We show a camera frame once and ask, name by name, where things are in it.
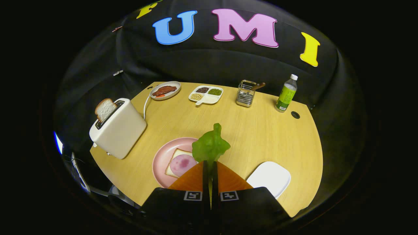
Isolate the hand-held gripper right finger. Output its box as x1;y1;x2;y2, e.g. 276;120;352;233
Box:
212;161;291;230

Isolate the black backdrop cloth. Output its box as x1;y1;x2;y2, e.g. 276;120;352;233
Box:
54;0;366;157

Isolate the bread slice under ham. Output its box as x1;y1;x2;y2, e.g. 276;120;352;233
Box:
165;148;198;179

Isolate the white frame furniture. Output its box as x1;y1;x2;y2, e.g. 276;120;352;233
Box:
70;152;137;209

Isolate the brown meat steak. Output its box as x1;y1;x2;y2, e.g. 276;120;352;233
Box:
152;86;177;97

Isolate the white divided dish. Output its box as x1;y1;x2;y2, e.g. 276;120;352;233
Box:
188;85;224;106

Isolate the white square plate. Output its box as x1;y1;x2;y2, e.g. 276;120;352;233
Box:
246;161;291;199

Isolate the green drink bottle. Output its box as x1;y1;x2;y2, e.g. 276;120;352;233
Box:
275;74;298;113

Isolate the pale round plate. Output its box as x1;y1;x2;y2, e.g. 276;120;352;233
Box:
150;81;181;101

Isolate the white toaster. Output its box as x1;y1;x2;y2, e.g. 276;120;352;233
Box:
89;98;147;160

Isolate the bright lit panel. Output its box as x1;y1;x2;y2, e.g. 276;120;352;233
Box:
54;131;63;154

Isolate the green lettuce leaf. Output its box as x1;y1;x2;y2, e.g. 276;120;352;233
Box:
192;123;231;170

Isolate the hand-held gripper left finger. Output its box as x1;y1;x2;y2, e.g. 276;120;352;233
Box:
139;161;211;229

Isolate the pink ham slice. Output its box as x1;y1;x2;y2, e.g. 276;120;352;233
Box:
170;154;198;177

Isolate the plain bread slice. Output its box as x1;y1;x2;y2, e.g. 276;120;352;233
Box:
95;98;118;123

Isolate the pink round plate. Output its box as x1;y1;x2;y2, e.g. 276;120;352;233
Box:
152;137;200;189

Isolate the metal wire utensil holder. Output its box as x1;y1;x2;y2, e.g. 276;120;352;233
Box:
236;80;257;108

